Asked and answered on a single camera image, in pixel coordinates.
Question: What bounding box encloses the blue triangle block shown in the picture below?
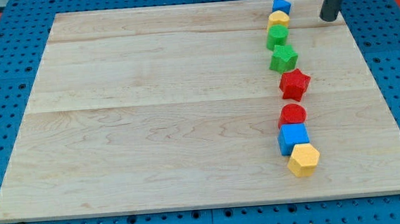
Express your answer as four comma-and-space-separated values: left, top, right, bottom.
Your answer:
272, 0, 292, 15

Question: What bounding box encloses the light wooden board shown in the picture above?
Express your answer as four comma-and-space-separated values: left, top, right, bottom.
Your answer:
0, 0, 400, 223

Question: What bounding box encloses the red cylinder block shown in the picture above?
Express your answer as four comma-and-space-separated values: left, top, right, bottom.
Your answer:
277, 104, 307, 128

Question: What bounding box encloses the blue cube block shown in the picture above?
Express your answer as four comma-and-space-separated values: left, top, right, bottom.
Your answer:
277, 123, 310, 156

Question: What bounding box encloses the red star block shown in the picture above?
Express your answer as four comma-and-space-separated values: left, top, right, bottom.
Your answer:
280, 68, 311, 101

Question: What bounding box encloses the green star block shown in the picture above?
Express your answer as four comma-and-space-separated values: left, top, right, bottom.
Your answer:
270, 44, 299, 74

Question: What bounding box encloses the green cylinder block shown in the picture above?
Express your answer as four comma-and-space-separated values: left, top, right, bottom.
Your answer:
266, 25, 289, 51

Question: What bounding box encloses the yellow hexagon block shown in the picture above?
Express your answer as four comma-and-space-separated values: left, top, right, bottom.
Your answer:
287, 143, 320, 178

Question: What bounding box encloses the yellow heart block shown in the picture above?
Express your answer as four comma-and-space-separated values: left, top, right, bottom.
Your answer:
266, 11, 290, 31

